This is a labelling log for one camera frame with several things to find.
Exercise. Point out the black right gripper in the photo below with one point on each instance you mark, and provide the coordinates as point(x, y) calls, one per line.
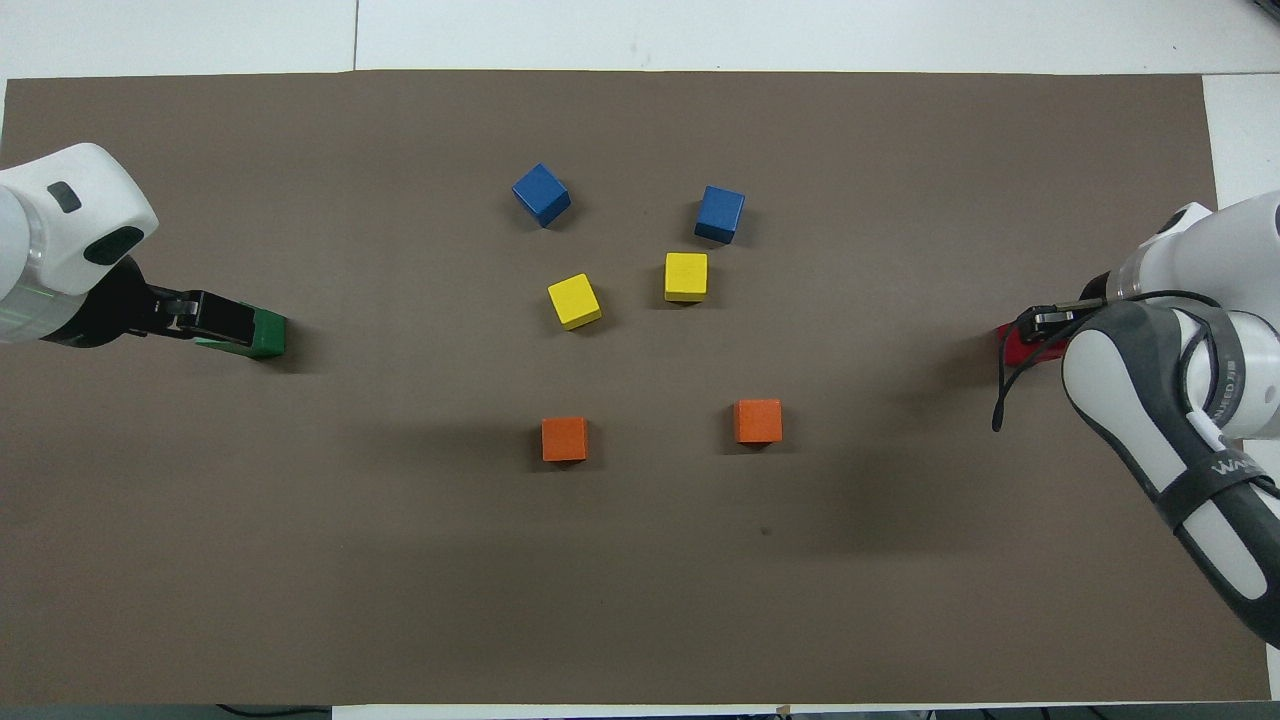
point(1100, 289)

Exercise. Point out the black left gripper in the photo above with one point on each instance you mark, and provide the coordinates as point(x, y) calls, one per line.
point(115, 315)

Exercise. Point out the green wooden cube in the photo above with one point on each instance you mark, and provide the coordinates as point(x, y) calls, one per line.
point(212, 345)
point(270, 335)

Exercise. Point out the red wooden cube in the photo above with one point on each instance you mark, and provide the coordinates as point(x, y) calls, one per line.
point(1052, 350)
point(1008, 352)

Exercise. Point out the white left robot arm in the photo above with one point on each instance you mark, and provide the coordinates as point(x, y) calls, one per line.
point(50, 230)

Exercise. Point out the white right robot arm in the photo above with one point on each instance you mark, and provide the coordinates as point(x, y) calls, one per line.
point(1200, 420)

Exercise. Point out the orange wooden cube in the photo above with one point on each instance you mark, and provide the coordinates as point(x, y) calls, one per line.
point(758, 420)
point(565, 438)

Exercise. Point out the blue wooden cube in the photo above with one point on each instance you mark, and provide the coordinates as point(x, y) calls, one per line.
point(720, 213)
point(541, 193)

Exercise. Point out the yellow wooden cube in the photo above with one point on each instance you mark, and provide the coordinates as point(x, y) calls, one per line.
point(686, 275)
point(574, 300)

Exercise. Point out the brown paper mat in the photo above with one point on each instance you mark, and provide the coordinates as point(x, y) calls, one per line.
point(640, 600)

